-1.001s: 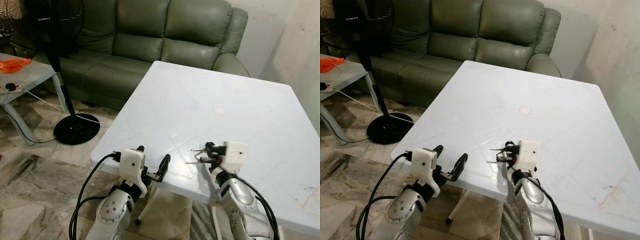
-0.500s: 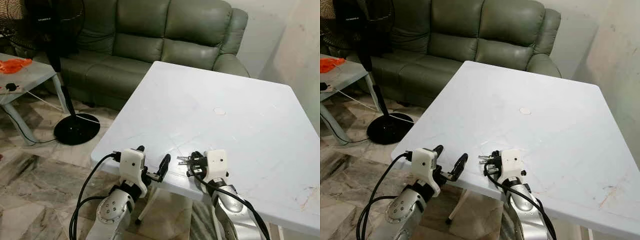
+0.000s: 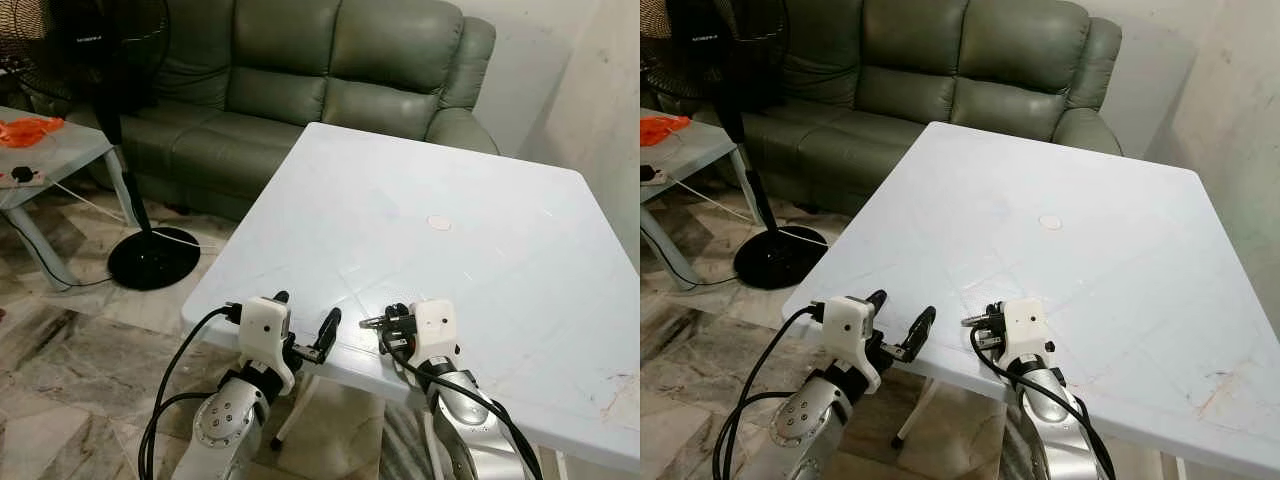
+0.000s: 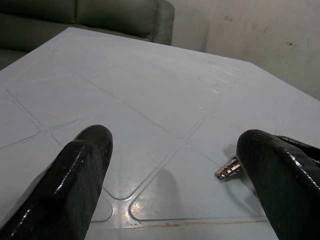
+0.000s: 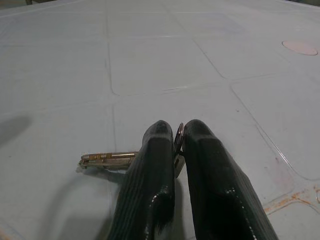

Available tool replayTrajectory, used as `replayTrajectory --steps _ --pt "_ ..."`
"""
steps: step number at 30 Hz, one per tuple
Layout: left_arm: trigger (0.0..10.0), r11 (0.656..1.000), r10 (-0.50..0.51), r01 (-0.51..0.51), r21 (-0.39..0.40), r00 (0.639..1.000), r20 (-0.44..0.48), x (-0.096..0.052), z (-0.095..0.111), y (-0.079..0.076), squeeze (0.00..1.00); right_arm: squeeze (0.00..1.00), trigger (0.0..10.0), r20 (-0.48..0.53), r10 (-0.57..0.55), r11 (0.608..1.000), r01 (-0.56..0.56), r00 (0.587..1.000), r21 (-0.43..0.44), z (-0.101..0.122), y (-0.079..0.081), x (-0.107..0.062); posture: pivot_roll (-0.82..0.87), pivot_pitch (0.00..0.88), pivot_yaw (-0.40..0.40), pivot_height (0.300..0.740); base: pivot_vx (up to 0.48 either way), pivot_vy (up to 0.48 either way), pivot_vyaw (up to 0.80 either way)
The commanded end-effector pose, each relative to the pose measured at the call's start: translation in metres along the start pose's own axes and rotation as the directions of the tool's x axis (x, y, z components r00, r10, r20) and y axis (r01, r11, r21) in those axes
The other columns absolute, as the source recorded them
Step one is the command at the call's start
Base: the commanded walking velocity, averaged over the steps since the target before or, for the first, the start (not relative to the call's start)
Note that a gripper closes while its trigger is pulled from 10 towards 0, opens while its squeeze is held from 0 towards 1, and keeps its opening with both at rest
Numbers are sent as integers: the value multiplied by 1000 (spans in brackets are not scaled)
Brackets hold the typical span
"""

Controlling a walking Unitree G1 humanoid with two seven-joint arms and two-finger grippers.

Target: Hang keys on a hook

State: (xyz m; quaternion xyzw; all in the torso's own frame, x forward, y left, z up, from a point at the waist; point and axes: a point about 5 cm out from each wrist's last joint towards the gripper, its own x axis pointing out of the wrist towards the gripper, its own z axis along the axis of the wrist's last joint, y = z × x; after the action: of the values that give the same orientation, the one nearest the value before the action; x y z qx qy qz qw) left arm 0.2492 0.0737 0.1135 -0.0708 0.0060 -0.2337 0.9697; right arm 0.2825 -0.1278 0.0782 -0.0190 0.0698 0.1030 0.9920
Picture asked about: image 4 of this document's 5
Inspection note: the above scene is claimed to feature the round pink table sticker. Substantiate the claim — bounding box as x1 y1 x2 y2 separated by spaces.
197 75 219 87

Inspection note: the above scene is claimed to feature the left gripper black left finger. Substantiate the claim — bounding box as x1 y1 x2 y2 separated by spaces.
0 124 114 240

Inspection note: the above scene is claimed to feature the green leather sofa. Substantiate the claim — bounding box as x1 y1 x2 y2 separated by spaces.
0 0 175 71

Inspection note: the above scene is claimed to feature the small silver key bunch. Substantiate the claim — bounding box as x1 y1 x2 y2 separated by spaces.
214 155 243 183

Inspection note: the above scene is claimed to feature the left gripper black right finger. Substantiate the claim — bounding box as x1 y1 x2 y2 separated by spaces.
236 129 320 240

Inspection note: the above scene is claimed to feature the white folding table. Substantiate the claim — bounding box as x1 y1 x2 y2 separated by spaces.
0 26 320 240

